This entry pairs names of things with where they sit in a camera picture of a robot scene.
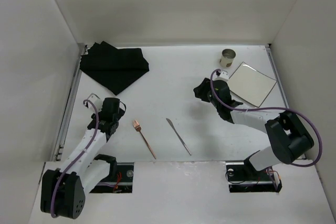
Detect copper fork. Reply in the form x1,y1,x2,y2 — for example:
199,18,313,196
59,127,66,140
132,120,156,159

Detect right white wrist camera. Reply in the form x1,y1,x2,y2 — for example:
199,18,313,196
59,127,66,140
214,70,229,82

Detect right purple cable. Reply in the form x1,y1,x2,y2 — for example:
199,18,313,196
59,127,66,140
211,68,323,167

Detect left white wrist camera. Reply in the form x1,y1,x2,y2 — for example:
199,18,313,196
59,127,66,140
83,93,103,112

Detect white cup with brown band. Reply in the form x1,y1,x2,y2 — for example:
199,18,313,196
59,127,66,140
219,49,236,67

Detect silver table knife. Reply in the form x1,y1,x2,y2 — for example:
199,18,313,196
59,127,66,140
166,118,192,156

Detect white square plate black rim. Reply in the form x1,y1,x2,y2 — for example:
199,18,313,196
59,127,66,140
227,62,277,108

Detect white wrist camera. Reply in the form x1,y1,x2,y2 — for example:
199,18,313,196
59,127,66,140
214,70,229,82
83,93,103,112

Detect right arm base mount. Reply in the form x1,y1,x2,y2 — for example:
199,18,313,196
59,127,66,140
225,162,282,193

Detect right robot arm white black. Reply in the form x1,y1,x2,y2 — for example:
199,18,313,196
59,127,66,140
193,78,314,177

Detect black cloth placemat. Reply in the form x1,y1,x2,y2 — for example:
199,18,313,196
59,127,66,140
80,41,150,95

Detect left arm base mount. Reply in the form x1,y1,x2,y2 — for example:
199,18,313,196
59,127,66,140
90,163,134,194

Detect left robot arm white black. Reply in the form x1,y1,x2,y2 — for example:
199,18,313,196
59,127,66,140
40,94,126,219

